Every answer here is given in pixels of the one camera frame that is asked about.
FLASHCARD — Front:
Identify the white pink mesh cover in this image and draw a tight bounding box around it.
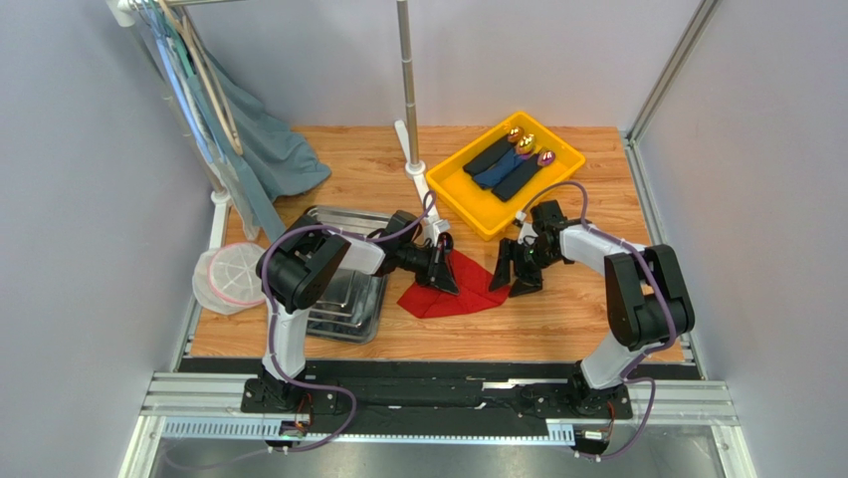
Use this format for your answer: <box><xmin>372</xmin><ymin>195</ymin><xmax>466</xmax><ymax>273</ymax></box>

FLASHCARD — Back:
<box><xmin>192</xmin><ymin>242</ymin><xmax>266</xmax><ymax>316</ymax></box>

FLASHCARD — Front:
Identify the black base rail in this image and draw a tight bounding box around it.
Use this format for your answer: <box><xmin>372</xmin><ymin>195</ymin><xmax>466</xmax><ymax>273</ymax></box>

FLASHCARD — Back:
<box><xmin>178</xmin><ymin>356</ymin><xmax>664</xmax><ymax>439</ymax></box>

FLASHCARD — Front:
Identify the black napkin roll purple spoon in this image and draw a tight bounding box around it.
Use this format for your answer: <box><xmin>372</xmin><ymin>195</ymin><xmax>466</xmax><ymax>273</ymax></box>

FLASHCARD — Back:
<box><xmin>493</xmin><ymin>148</ymin><xmax>556</xmax><ymax>202</ymax></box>

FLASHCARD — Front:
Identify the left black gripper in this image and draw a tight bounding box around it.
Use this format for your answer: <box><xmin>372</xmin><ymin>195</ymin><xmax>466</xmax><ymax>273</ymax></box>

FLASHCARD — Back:
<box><xmin>396</xmin><ymin>242</ymin><xmax>458</xmax><ymax>296</ymax></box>

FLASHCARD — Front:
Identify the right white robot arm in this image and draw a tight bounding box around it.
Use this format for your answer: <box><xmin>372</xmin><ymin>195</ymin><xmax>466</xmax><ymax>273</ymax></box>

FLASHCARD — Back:
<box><xmin>489</xmin><ymin>200</ymin><xmax>696</xmax><ymax>415</ymax></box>

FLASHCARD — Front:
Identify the red paper napkin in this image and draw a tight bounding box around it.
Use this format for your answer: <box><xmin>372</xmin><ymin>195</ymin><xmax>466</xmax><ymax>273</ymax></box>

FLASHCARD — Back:
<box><xmin>397</xmin><ymin>251</ymin><xmax>510</xmax><ymax>319</ymax></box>

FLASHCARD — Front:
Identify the metal pole white base stand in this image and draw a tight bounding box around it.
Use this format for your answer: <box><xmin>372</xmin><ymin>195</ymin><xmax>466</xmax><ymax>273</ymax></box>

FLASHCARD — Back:
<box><xmin>394</xmin><ymin>0</ymin><xmax>429</xmax><ymax>207</ymax></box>

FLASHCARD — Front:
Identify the wooden clothes hanger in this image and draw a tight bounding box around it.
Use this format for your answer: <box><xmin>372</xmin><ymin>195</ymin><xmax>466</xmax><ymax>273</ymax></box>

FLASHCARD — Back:
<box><xmin>157</xmin><ymin>0</ymin><xmax>243</xmax><ymax>155</ymax></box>

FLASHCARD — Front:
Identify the grey-blue hanging cloth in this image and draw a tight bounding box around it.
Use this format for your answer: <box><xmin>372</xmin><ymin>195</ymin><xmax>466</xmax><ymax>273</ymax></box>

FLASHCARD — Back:
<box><xmin>139</xmin><ymin>1</ymin><xmax>330</xmax><ymax>239</ymax></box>

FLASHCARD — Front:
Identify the aluminium frame post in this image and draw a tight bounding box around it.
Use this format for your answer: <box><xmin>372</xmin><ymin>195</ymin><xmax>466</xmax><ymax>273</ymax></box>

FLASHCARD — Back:
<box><xmin>625</xmin><ymin>0</ymin><xmax>722</xmax><ymax>145</ymax></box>

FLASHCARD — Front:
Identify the metal tray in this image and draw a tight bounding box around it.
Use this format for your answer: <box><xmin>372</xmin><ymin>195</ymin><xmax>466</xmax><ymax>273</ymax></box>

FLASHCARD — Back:
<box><xmin>305</xmin><ymin>206</ymin><xmax>389</xmax><ymax>345</ymax></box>

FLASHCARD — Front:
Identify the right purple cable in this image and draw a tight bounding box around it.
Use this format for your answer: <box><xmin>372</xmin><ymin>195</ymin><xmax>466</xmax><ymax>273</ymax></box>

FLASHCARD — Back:
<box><xmin>515</xmin><ymin>179</ymin><xmax>679</xmax><ymax>462</ymax></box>

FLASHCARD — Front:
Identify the purple cable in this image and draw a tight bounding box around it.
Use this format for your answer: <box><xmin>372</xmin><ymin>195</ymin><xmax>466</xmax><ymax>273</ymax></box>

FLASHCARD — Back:
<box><xmin>515</xmin><ymin>179</ymin><xmax>679</xmax><ymax>462</ymax></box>
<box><xmin>260</xmin><ymin>190</ymin><xmax>440</xmax><ymax>455</ymax></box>

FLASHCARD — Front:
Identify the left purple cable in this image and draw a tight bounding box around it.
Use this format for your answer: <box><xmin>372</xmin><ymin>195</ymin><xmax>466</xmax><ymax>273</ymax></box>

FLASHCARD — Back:
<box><xmin>260</xmin><ymin>190</ymin><xmax>440</xmax><ymax>455</ymax></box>

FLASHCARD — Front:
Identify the black napkin roll gold spoon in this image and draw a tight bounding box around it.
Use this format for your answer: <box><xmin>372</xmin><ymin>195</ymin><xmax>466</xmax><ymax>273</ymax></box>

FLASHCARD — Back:
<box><xmin>463</xmin><ymin>126</ymin><xmax>525</xmax><ymax>176</ymax></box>

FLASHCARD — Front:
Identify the blue napkin roll gold spoon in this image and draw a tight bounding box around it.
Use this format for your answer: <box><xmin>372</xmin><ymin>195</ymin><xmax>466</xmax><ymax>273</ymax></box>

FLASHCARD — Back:
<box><xmin>471</xmin><ymin>134</ymin><xmax>536</xmax><ymax>189</ymax></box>

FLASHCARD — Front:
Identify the yellow plastic bin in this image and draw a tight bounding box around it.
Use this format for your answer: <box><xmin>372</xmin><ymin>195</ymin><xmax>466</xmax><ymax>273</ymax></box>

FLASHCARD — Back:
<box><xmin>426</xmin><ymin>112</ymin><xmax>586</xmax><ymax>241</ymax></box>

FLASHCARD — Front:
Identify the white clothes rack post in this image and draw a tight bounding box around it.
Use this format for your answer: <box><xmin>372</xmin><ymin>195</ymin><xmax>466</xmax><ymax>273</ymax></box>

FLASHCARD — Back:
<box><xmin>106</xmin><ymin>0</ymin><xmax>233</xmax><ymax>207</ymax></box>

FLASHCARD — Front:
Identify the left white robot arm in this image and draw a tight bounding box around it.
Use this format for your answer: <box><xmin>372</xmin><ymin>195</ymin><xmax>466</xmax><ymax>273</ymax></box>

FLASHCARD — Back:
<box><xmin>241</xmin><ymin>210</ymin><xmax>460</xmax><ymax>413</ymax></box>

